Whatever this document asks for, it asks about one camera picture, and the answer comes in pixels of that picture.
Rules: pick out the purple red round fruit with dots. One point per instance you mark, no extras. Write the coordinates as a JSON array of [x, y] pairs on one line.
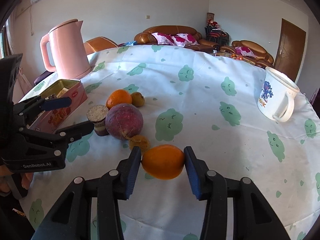
[[124, 121]]

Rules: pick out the small yellow fruit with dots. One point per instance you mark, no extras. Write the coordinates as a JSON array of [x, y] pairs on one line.
[[140, 141]]

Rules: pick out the floral pillow on armchair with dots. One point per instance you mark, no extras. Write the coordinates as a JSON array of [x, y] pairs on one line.
[[244, 51]]

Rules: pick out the wooden coffee table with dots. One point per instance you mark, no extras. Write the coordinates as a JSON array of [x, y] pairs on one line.
[[234, 56]]

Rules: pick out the brown leather long sofa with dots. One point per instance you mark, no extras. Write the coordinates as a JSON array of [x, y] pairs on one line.
[[145, 37]]

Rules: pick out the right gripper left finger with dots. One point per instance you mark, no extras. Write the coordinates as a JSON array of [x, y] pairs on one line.
[[115, 185]]

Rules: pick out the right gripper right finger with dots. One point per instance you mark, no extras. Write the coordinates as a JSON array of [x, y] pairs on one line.
[[210, 186]]

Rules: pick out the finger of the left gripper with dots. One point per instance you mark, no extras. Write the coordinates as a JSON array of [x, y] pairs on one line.
[[62, 137], [30, 109]]

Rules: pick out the layered cake with crumb top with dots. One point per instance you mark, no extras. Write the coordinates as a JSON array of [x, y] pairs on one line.
[[97, 115]]

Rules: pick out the dark shelf with items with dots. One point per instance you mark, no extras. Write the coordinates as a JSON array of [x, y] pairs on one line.
[[214, 33]]

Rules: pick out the pink electric kettle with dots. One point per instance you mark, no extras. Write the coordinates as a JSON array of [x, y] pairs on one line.
[[63, 51]]

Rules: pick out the purple round stool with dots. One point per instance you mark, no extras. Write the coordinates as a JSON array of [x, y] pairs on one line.
[[40, 78]]

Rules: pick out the blue cloth on sofa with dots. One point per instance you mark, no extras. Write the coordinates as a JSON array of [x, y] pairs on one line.
[[130, 43]]

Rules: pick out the white enamel mug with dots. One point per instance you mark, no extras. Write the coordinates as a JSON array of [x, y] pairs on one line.
[[277, 97]]

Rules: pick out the brown wooden door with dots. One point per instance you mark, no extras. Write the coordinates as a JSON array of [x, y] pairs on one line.
[[290, 49]]

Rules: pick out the small yellow-brown fruit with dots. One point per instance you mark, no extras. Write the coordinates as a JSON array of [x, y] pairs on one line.
[[137, 99]]

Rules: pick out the brown leather armchair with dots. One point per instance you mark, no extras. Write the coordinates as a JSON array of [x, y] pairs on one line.
[[263, 58]]

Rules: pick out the pink metal tin box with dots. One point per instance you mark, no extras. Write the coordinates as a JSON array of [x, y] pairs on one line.
[[50, 121]]

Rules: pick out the person's left hand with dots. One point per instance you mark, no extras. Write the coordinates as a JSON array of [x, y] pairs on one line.
[[11, 181]]

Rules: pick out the floral pillow on sofa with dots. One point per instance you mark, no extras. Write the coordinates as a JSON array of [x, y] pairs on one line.
[[179, 40]]

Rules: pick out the large orange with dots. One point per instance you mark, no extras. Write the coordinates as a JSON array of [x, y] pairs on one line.
[[117, 97]]

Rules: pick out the orange leather chair back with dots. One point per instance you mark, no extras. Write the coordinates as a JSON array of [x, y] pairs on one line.
[[98, 44]]

